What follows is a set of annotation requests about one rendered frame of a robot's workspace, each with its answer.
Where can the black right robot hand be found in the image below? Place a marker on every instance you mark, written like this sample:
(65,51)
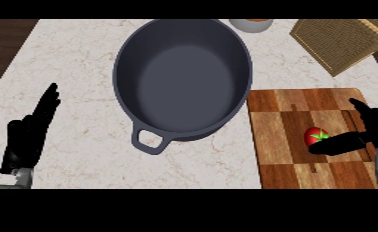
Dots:
(344,142)

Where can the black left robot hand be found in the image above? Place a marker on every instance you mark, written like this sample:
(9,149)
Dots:
(29,132)

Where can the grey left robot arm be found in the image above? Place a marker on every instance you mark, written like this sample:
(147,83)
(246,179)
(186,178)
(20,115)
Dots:
(16,178)

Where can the red tomato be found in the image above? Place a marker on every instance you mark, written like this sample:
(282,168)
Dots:
(314,135)

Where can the wooden cutting board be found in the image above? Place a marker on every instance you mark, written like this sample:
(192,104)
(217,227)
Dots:
(295,136)

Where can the dark grey oval pot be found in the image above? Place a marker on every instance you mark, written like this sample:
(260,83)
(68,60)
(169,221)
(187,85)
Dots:
(183,82)

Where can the woven wicker basket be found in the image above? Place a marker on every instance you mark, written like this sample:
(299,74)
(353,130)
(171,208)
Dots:
(339,44)

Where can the grey bowl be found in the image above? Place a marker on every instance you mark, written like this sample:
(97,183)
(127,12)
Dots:
(251,25)

